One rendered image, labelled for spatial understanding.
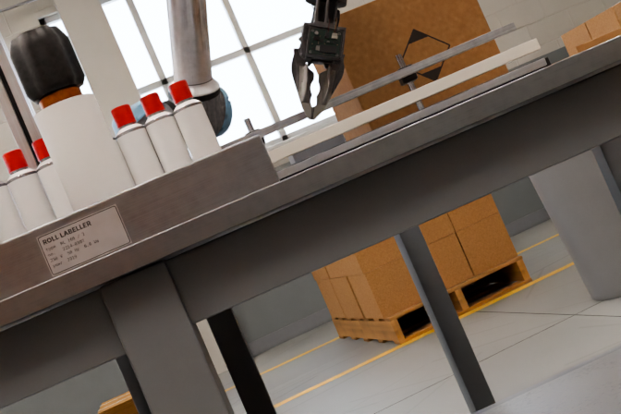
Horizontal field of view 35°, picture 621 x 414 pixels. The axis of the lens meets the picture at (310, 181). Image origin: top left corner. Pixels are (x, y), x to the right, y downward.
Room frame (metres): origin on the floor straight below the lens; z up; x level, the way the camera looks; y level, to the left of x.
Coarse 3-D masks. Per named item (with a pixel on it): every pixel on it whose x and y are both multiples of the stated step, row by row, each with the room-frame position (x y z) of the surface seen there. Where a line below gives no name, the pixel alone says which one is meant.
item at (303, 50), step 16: (320, 0) 1.64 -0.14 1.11; (336, 0) 1.63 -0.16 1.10; (320, 16) 1.64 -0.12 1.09; (304, 32) 1.61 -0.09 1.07; (320, 32) 1.62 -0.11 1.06; (336, 32) 1.62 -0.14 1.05; (304, 48) 1.67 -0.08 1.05; (320, 48) 1.61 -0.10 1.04; (336, 48) 1.62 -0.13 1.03; (320, 64) 1.69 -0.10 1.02
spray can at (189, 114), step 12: (180, 84) 1.64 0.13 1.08; (180, 96) 1.64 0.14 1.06; (192, 96) 1.65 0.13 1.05; (180, 108) 1.63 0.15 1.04; (192, 108) 1.63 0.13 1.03; (180, 120) 1.64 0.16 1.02; (192, 120) 1.63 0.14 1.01; (204, 120) 1.64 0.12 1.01; (192, 132) 1.63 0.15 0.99; (204, 132) 1.64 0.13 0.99; (192, 144) 1.64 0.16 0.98; (204, 144) 1.63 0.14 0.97; (216, 144) 1.64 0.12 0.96; (192, 156) 1.65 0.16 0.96
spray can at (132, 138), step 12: (120, 108) 1.64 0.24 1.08; (120, 120) 1.64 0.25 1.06; (132, 120) 1.64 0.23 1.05; (120, 132) 1.63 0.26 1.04; (132, 132) 1.63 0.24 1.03; (144, 132) 1.64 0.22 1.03; (120, 144) 1.64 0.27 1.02; (132, 144) 1.63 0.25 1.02; (144, 144) 1.63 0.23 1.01; (132, 156) 1.63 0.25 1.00; (144, 156) 1.63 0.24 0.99; (156, 156) 1.65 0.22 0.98; (132, 168) 1.63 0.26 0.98; (144, 168) 1.63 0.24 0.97; (156, 168) 1.63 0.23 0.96; (144, 180) 1.63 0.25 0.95
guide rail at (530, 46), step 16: (512, 48) 1.67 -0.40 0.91; (528, 48) 1.67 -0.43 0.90; (480, 64) 1.67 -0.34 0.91; (496, 64) 1.67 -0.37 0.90; (448, 80) 1.66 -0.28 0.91; (464, 80) 1.66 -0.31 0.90; (400, 96) 1.65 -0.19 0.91; (416, 96) 1.65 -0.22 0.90; (368, 112) 1.65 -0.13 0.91; (384, 112) 1.65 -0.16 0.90; (336, 128) 1.64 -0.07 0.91; (352, 128) 1.64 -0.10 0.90; (288, 144) 1.63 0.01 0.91; (304, 144) 1.63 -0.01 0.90; (272, 160) 1.63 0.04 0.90
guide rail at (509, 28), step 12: (480, 36) 1.74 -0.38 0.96; (492, 36) 1.74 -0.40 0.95; (456, 48) 1.74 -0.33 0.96; (468, 48) 1.74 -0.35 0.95; (432, 60) 1.73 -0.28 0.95; (396, 72) 1.72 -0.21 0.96; (408, 72) 1.73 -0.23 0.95; (372, 84) 1.72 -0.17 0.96; (384, 84) 1.72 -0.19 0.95; (348, 96) 1.71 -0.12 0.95; (312, 108) 1.71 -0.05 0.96; (324, 108) 1.71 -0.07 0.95; (288, 120) 1.70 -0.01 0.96; (300, 120) 1.71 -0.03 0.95; (252, 132) 1.70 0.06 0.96; (264, 132) 1.70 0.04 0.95; (228, 144) 1.69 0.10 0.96
